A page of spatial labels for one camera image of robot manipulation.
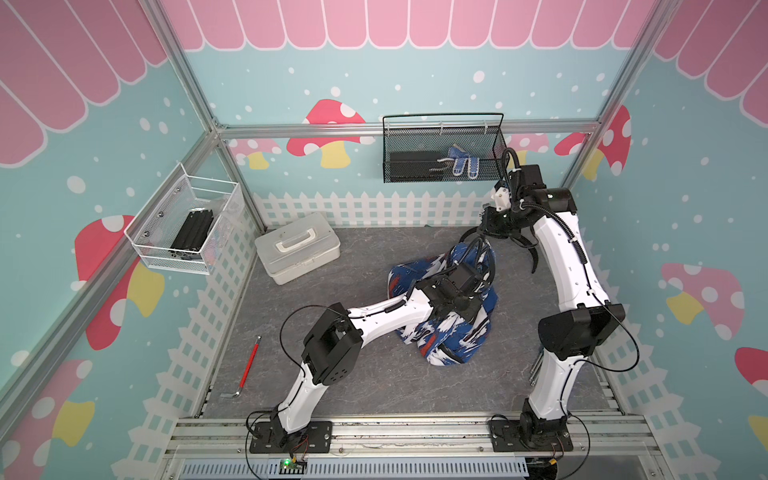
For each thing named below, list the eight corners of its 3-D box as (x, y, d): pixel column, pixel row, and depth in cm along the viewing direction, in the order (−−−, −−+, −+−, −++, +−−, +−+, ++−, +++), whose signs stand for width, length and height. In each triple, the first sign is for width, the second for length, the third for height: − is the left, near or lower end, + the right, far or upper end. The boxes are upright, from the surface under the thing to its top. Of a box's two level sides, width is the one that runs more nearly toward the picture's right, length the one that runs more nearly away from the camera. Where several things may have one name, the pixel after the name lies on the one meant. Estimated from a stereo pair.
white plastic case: (279, 292, 104) (266, 270, 94) (264, 262, 113) (250, 238, 102) (344, 260, 113) (339, 236, 103) (325, 234, 122) (319, 210, 111)
